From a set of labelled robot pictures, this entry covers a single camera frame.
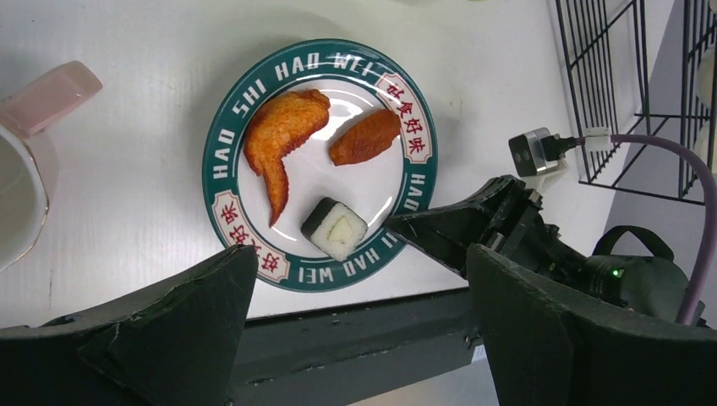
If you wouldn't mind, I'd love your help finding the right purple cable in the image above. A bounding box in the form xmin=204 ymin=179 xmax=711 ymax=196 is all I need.
xmin=582 ymin=127 xmax=717 ymax=327

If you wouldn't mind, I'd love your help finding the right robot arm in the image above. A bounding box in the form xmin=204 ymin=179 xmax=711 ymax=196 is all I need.
xmin=384 ymin=175 xmax=688 ymax=321

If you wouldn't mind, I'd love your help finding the brown chicken wing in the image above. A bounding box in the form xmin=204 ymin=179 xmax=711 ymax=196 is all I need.
xmin=329 ymin=109 xmax=401 ymax=166

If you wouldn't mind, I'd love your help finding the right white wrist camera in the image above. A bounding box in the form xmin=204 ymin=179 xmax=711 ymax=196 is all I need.
xmin=508 ymin=127 xmax=577 ymax=195

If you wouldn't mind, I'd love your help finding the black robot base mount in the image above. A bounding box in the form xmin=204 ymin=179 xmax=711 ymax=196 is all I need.
xmin=226 ymin=288 xmax=481 ymax=405

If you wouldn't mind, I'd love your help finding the orange shrimp piece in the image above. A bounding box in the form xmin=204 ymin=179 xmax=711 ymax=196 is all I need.
xmin=244 ymin=89 xmax=331 ymax=227

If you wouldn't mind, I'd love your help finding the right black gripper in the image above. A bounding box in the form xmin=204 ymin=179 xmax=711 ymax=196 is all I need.
xmin=384 ymin=175 xmax=585 ymax=288

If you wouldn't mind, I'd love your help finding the white plate teal rim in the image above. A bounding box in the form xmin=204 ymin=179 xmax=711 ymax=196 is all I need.
xmin=202 ymin=39 xmax=438 ymax=293

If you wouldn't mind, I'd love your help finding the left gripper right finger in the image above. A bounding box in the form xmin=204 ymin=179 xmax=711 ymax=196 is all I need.
xmin=466 ymin=244 xmax=716 ymax=405

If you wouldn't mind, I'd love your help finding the sushi rice roll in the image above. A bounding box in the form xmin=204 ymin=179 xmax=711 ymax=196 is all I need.
xmin=300 ymin=197 xmax=368 ymax=261

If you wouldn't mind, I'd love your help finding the black wire rack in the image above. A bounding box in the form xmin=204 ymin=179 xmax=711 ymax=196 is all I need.
xmin=553 ymin=1 xmax=716 ymax=205

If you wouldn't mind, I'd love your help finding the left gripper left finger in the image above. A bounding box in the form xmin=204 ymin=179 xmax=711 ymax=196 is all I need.
xmin=1 ymin=245 xmax=258 ymax=405

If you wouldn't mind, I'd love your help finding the pink white mug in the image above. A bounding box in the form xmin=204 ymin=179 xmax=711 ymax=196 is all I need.
xmin=1 ymin=60 xmax=102 ymax=270

